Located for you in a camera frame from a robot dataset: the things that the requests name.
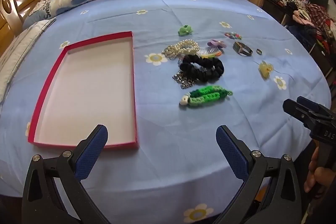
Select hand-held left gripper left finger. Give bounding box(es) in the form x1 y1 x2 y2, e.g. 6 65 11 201
21 124 111 224

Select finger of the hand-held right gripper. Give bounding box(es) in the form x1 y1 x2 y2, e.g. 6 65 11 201
283 99 319 133
297 96 336 120

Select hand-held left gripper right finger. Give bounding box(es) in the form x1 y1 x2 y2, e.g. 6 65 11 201
213 124 305 224

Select yellow translucent hair clip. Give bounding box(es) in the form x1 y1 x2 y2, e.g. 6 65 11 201
259 61 275 80

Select green woven bracelet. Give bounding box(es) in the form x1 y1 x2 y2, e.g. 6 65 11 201
179 85 233 108

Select red shallow cardboard box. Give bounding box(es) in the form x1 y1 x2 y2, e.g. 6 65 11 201
28 31 139 149

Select black fabric scrunchie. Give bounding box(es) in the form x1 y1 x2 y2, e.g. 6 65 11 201
179 54 225 83

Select silver metal chain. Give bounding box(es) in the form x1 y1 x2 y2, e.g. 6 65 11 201
172 56 196 89

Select purple bow hair clip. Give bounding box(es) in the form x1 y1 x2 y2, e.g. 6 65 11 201
207 39 227 49

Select white pearl bracelet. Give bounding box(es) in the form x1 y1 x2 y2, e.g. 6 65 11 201
161 39 200 59

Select person's right hand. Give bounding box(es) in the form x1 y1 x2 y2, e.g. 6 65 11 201
304 153 336 193

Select blue floral bedsheet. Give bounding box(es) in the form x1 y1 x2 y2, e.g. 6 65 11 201
0 0 332 224

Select pile of colourful clothes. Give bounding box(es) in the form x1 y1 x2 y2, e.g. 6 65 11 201
289 2 336 48

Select clear comb with colourful trim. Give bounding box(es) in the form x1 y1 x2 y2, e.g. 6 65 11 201
196 47 223 59

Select dark cluttered desk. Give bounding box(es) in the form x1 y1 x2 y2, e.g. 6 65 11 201
262 0 336 77

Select green frog hair clip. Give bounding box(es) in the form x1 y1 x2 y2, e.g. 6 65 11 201
178 25 193 36

